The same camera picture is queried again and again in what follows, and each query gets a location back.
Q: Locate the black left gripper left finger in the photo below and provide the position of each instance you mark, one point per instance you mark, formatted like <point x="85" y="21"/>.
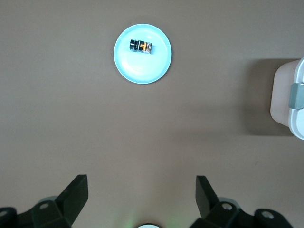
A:
<point x="71" y="197"/>

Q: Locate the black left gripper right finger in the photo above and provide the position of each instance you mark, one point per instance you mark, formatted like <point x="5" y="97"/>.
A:
<point x="206" y="199"/>

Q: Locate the orange black switch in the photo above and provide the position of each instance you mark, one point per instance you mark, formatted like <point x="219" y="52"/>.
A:
<point x="141" y="46"/>

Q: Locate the white lidded box grey latches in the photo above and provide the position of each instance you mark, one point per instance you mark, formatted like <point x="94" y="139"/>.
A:
<point x="282" y="95"/>

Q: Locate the light blue round plate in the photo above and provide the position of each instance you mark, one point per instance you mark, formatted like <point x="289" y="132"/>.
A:
<point x="142" y="69"/>

